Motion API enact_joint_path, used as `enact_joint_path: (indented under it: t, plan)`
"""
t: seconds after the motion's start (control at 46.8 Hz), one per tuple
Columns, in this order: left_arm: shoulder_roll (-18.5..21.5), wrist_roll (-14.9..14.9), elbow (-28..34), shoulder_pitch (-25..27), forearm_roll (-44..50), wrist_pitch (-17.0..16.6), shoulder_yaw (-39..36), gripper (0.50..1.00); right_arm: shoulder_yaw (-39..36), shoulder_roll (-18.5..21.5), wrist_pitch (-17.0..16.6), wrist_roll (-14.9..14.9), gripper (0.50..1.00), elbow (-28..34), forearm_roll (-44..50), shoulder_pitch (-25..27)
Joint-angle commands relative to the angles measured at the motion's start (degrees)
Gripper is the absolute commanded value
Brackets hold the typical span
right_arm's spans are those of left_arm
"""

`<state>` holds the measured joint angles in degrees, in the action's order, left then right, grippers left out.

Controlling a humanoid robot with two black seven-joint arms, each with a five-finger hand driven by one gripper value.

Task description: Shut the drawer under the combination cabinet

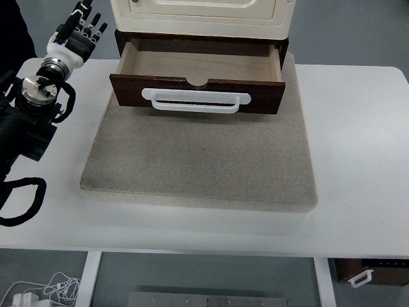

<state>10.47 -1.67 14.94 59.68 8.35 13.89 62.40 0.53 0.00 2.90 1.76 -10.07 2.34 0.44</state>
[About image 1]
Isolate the white charger plug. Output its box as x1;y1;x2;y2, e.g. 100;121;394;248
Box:
12;292;40;307

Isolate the cream upper cabinet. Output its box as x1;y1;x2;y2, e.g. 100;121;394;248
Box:
110;0;297;41

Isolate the white table leg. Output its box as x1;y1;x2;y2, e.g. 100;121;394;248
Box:
313;257;337;307
76;251;103;307

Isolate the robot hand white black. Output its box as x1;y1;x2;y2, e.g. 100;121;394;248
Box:
46;0;109;70

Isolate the grey metal plate with screws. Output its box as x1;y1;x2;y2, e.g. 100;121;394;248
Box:
127;290;290;307

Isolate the white cable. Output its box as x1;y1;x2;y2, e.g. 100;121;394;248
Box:
0;272;81;307

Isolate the brown box with white handle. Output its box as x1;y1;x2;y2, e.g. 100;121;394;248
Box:
335;258;409;288

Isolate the beige fabric mat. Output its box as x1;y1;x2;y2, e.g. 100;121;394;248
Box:
79;52;320;214

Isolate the dark wooden drawer white handle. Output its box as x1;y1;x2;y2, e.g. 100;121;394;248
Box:
109;38;286;116

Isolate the person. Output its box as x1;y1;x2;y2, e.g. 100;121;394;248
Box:
0;0;36;76

